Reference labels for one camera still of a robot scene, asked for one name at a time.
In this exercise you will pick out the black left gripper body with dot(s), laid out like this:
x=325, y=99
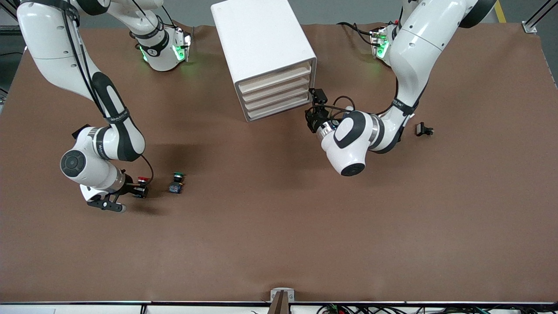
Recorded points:
x=318, y=117

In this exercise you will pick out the red push button switch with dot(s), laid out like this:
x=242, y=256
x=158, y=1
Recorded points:
x=142, y=179

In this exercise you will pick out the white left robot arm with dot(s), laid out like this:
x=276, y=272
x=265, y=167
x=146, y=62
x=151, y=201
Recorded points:
x=418, y=43

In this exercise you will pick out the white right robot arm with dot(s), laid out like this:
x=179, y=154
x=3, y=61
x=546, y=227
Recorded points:
x=56, y=43

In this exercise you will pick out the orange and black button box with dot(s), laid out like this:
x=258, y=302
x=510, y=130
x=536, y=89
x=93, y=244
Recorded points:
x=80, y=130

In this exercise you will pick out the small black clip component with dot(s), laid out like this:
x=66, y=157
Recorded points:
x=420, y=129

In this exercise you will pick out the green push button switch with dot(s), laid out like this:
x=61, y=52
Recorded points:
x=175, y=188

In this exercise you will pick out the grey metal mount bracket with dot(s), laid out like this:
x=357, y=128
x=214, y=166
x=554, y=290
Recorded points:
x=282, y=295

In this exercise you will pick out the brown mount bar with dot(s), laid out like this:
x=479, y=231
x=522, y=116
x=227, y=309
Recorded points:
x=279, y=307

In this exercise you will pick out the aluminium frame profile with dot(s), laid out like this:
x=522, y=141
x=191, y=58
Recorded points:
x=529, y=27

